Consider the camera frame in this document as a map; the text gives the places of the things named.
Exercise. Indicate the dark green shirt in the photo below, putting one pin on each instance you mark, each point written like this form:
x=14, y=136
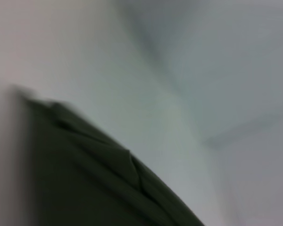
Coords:
x=85, y=176

